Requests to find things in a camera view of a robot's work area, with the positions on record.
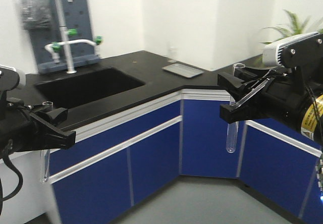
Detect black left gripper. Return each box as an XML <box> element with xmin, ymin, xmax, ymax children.
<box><xmin>1</xmin><ymin>97</ymin><xmax>76</xmax><ymax>156</ymax></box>

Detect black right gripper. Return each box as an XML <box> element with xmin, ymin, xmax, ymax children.
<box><xmin>218</xmin><ymin>67</ymin><xmax>314</xmax><ymax>133</ymax></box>

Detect short clear test tube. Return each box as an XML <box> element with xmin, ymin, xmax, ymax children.
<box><xmin>40</xmin><ymin>101</ymin><xmax>53</xmax><ymax>184</ymax></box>

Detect tall clear test tube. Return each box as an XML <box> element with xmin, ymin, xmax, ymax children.
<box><xmin>226</xmin><ymin>63</ymin><xmax>245</xmax><ymax>153</ymax></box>

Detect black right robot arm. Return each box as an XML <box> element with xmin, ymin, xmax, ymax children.
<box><xmin>22</xmin><ymin>67</ymin><xmax>322</xmax><ymax>144</ymax></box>

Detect metal tray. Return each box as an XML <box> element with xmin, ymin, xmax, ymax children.
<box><xmin>163</xmin><ymin>63</ymin><xmax>204</xmax><ymax>79</ymax></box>

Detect black lab sink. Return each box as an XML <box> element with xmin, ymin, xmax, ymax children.
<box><xmin>35</xmin><ymin>68</ymin><xmax>145</xmax><ymax>109</ymax></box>

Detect blue lab cabinets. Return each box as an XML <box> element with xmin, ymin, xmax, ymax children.
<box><xmin>50</xmin><ymin>90</ymin><xmax>322</xmax><ymax>223</ymax></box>

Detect white lab faucet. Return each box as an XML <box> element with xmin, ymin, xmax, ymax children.
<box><xmin>45</xmin><ymin>0</ymin><xmax>102</xmax><ymax>74</ymax></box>

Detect green spider plant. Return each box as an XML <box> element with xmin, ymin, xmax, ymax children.
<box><xmin>252</xmin><ymin>9</ymin><xmax>323</xmax><ymax>66</ymax></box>

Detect grey pegboard drying rack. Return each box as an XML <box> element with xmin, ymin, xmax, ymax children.
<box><xmin>16</xmin><ymin>0</ymin><xmax>96</xmax><ymax>74</ymax></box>

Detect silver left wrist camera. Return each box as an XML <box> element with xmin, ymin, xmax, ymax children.
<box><xmin>0</xmin><ymin>65</ymin><xmax>26</xmax><ymax>120</ymax></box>

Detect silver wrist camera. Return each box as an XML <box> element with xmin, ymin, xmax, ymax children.
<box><xmin>262</xmin><ymin>31</ymin><xmax>322</xmax><ymax>73</ymax></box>
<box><xmin>0</xmin><ymin>65</ymin><xmax>26</xmax><ymax>120</ymax></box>

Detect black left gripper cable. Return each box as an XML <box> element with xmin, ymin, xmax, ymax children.
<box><xmin>0</xmin><ymin>138</ymin><xmax>24</xmax><ymax>224</ymax></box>

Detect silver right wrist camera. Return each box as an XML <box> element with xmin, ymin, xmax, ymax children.
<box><xmin>262</xmin><ymin>31</ymin><xmax>322</xmax><ymax>73</ymax></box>

